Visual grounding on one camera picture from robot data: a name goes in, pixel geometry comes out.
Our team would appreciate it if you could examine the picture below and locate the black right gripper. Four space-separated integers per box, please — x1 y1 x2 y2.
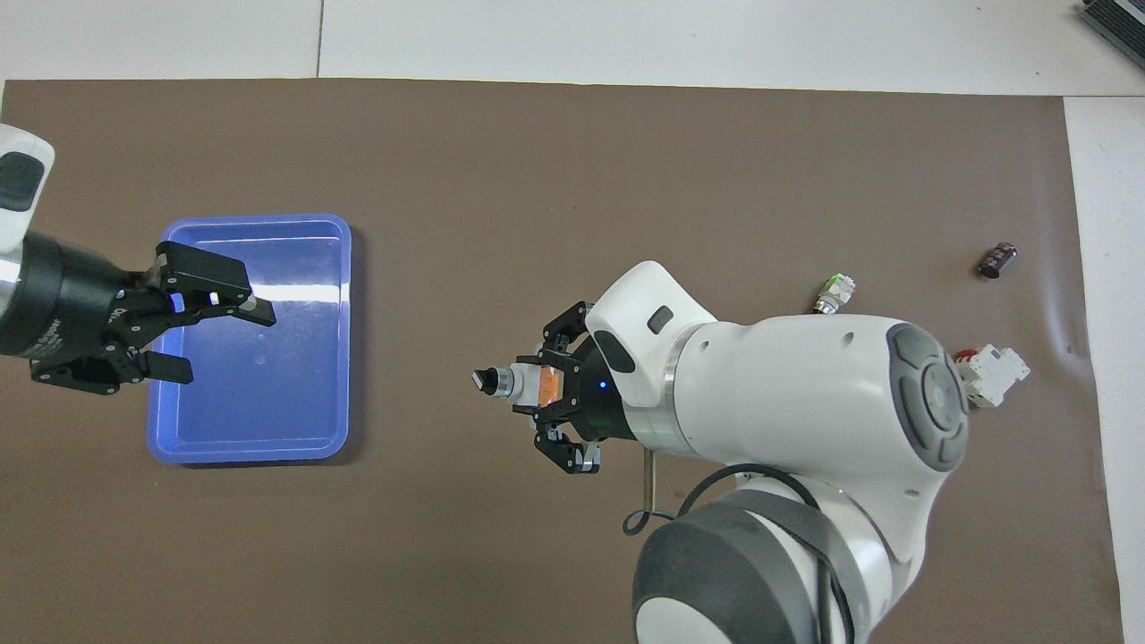
534 301 640 475

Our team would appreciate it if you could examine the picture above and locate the blue plastic tray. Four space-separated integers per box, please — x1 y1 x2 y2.
146 213 352 466

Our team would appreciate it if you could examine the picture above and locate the brown table mat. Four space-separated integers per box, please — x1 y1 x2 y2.
0 79 1126 644

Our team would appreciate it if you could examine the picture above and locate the white orange rotary switch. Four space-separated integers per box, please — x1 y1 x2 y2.
471 362 563 409

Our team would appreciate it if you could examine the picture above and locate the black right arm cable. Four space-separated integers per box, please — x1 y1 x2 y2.
623 447 855 644

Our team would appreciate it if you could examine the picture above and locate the small black terminal block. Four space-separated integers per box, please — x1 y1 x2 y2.
978 241 1019 280

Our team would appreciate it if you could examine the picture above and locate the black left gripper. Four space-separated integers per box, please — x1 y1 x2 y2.
0 231 276 394

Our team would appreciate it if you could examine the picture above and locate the grey ribbed device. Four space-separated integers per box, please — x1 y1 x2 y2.
1078 0 1145 72

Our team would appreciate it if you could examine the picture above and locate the white red circuit breaker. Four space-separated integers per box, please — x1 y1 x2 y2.
953 346 1031 409

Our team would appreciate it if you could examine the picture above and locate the white green push switch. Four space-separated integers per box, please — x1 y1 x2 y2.
812 274 857 316

